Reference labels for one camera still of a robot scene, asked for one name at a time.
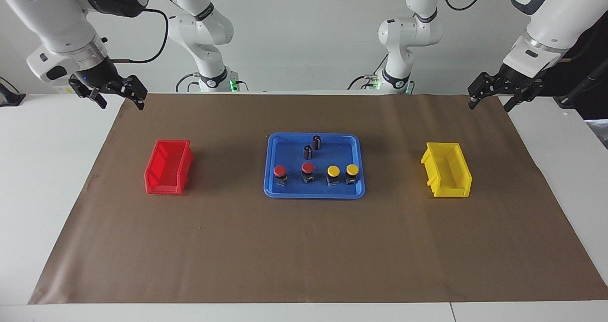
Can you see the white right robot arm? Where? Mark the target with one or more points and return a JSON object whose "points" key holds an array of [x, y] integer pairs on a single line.
{"points": [[57, 18]]}

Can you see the yellow plastic bin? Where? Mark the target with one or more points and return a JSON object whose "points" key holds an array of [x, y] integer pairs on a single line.
{"points": [[451, 191]]}

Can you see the black clamp mount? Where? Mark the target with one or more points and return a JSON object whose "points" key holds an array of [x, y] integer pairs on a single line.
{"points": [[9, 99]]}

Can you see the yellow push button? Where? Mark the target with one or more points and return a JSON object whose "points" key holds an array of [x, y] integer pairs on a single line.
{"points": [[333, 171], [352, 169]]}

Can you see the black stand pole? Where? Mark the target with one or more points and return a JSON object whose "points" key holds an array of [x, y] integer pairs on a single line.
{"points": [[567, 101]]}

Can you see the blue plastic tray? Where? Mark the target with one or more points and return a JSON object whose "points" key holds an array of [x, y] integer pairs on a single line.
{"points": [[289, 184]]}

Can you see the black cylindrical capacitor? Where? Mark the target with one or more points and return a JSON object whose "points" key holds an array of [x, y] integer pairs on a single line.
{"points": [[308, 152], [316, 143]]}

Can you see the red push button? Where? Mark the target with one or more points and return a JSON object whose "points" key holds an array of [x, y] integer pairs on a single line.
{"points": [[308, 167], [280, 171]]}

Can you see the brown paper mat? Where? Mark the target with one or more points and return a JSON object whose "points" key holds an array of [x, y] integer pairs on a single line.
{"points": [[304, 246]]}

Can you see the red plastic bin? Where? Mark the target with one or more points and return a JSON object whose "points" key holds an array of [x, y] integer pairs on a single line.
{"points": [[168, 167]]}

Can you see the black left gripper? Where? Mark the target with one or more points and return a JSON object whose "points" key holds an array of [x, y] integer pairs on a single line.
{"points": [[513, 82]]}

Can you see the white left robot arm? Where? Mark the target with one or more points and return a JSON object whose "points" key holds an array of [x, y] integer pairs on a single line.
{"points": [[555, 23]]}

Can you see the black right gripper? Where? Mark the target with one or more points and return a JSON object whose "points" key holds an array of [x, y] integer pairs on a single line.
{"points": [[97, 77]]}

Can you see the black background panel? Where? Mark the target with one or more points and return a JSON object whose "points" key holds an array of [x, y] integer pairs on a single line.
{"points": [[593, 108]]}

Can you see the white wall socket strip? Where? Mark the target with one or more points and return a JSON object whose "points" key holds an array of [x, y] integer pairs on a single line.
{"points": [[61, 90]]}

